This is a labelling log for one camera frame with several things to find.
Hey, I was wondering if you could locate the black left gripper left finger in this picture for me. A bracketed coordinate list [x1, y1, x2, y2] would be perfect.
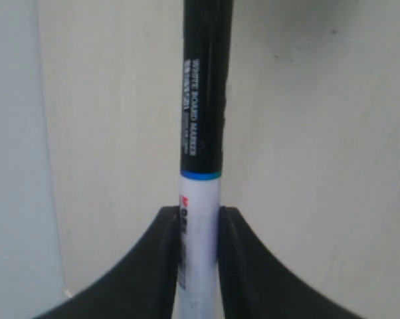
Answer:
[40, 206, 180, 318]

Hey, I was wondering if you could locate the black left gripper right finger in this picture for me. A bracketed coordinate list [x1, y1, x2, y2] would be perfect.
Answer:
[218, 207, 358, 318]

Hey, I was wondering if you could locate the black and white whiteboard marker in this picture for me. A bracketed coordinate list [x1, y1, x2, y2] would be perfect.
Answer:
[177, 1, 233, 318]

